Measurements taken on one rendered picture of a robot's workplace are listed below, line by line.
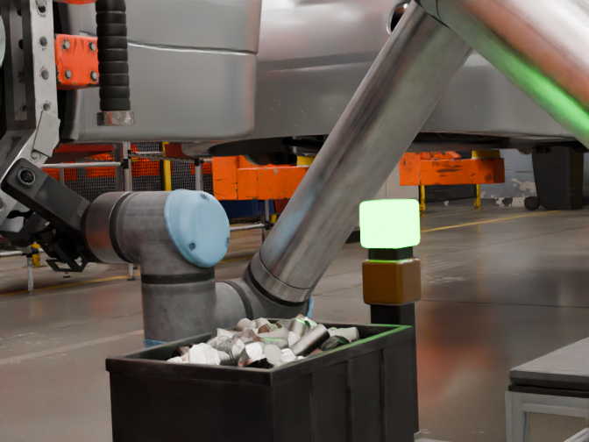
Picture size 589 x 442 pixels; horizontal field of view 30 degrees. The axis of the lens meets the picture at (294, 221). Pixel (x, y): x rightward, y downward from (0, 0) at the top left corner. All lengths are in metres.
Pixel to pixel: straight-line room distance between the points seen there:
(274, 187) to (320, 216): 4.14
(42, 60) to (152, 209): 0.32
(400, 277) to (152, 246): 0.45
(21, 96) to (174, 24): 0.41
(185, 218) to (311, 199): 0.15
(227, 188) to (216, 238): 4.31
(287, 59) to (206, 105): 1.88
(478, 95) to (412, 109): 2.36
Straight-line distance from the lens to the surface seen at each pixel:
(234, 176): 5.59
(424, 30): 1.19
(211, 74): 1.94
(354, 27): 3.66
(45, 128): 1.52
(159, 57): 1.84
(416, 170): 7.21
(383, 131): 1.23
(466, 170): 7.04
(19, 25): 1.57
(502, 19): 0.95
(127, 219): 1.34
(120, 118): 1.30
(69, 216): 1.41
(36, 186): 1.41
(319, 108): 3.74
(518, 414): 1.90
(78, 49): 1.58
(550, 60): 0.92
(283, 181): 5.40
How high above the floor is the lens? 0.70
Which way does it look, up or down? 3 degrees down
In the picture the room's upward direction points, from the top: 2 degrees counter-clockwise
